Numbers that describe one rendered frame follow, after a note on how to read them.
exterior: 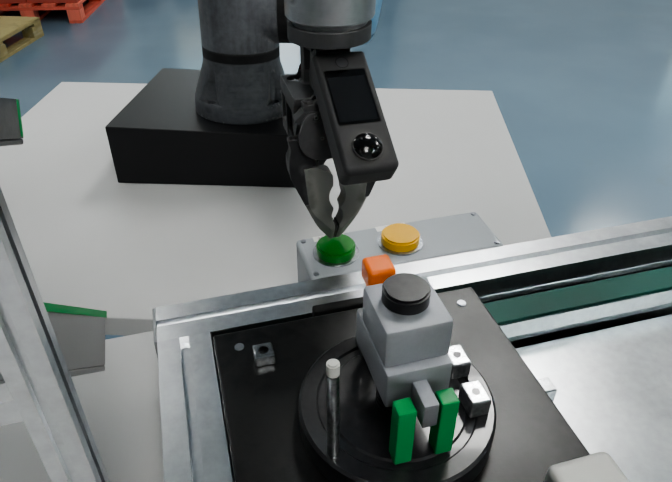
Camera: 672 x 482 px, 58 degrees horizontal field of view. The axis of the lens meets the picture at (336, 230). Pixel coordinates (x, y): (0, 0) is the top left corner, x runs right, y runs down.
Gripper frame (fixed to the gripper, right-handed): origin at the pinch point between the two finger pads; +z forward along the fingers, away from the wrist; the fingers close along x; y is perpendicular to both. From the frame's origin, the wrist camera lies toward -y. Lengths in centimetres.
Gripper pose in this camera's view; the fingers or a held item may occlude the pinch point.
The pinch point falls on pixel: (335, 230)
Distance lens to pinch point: 60.5
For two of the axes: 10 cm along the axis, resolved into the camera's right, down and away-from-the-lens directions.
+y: -2.7, -5.5, 7.9
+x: -9.6, 1.5, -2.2
